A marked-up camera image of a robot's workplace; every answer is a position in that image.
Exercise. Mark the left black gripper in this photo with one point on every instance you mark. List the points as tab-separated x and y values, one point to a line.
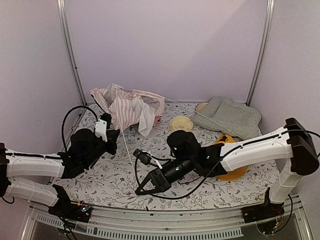
112	136

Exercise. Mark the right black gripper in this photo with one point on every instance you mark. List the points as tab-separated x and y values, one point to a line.
160	181

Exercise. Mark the pink striped pet tent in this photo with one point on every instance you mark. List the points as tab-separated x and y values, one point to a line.
128	108

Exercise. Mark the green checkered cushion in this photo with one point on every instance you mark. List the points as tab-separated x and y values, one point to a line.
222	114

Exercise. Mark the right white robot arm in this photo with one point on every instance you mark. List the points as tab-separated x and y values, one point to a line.
291	142

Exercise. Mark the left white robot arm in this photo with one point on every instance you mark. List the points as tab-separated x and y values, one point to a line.
14	166

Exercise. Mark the pink pet bowl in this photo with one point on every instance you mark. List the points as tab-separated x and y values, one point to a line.
156	120

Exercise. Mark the cream pet bowl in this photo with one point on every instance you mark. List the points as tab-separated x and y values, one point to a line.
180	123

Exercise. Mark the floral table mat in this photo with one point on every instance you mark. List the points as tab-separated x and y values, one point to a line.
112	182

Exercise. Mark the yellow bowl stand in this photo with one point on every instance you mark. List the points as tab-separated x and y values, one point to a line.
235	174

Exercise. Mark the beige bowl behind cushion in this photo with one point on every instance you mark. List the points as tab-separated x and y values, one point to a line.
200	107

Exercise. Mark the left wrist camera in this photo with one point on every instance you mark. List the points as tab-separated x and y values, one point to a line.
102	125

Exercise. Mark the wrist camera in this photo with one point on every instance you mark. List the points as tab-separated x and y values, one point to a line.
102	125
145	158

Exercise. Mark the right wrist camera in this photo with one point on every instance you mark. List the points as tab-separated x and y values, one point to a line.
145	158

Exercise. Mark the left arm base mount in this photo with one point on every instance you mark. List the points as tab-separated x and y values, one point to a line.
66	209

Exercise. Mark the front aluminium rail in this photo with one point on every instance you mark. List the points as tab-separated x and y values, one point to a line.
108	223

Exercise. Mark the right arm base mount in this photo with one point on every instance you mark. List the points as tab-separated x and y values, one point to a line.
262	211

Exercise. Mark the right aluminium frame post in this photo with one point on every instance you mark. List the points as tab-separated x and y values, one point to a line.
262	50

